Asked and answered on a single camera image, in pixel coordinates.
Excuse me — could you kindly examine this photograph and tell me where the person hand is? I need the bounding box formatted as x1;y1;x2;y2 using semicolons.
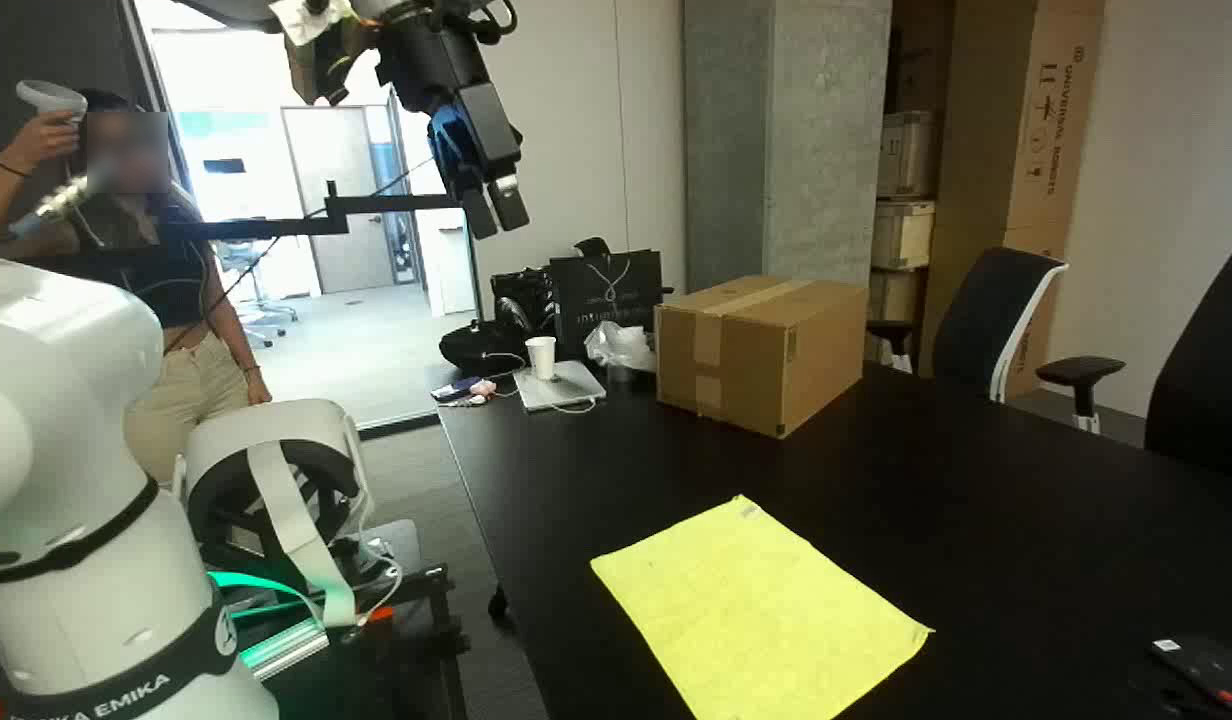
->
0;110;84;178

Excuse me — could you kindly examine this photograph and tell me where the white VR controller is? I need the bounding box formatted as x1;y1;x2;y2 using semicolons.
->
7;77;96;133

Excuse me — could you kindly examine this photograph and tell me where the black equipment cart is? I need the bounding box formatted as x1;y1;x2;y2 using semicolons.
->
247;515;475;720

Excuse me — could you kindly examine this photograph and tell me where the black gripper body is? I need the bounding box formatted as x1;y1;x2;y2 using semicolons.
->
425;80;526;190

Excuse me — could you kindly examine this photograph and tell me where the white paper cup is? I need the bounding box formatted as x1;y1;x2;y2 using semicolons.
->
520;330;565;383

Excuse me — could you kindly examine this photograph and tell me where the stacked storage boxes shelf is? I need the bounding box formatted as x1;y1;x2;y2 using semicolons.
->
864;102;938;367

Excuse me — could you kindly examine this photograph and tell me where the black wrist camera block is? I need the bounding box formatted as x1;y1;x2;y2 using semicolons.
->
373;7;500;118

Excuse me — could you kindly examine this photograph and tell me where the brown cardboard box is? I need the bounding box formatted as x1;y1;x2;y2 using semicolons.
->
652;272;870;442

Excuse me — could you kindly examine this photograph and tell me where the black remote control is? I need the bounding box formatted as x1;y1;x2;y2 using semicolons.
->
1142;630;1232;710

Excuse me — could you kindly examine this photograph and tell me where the white strap VR headset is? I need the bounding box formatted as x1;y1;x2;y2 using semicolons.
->
177;396;380;630

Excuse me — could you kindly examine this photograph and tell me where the yellow towel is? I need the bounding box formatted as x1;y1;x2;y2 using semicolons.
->
589;493;936;720

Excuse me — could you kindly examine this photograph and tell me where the black square bag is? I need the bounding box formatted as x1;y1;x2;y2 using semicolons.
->
544;242;666;361

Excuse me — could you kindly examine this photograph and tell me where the black office chair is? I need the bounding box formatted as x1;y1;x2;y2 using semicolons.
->
1142;234;1232;489
925;242;1126;430

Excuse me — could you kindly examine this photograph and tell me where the silver laptop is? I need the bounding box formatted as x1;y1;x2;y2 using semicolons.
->
508;361;612;415

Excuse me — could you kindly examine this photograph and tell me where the black camera boom stand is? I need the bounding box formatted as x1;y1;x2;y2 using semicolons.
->
195;177;490;329

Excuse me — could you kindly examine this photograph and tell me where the white crumpled plastic bag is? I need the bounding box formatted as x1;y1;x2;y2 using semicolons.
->
582;315;661;375

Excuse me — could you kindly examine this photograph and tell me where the small black bag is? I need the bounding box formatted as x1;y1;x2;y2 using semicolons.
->
487;265;559;340

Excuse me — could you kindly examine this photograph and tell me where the black headphones pouch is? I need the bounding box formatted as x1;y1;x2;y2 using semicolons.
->
435;315;535;380

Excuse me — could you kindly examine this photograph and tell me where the person in dark top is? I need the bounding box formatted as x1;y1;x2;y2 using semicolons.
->
0;80;276;489

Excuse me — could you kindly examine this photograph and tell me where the tall brown cardboard carton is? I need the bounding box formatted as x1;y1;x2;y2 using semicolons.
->
925;0;1111;361

